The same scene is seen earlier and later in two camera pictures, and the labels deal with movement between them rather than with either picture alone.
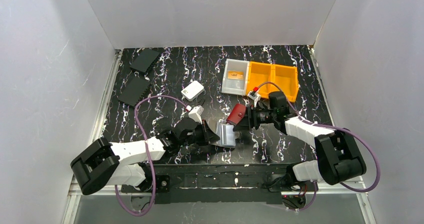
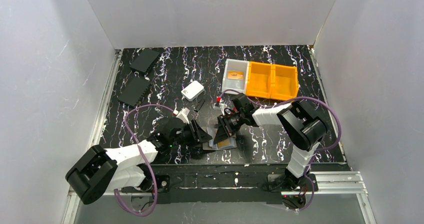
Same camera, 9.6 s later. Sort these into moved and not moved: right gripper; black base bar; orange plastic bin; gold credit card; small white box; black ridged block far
Moved: right gripper; small white box
Not moved: black base bar; orange plastic bin; gold credit card; black ridged block far
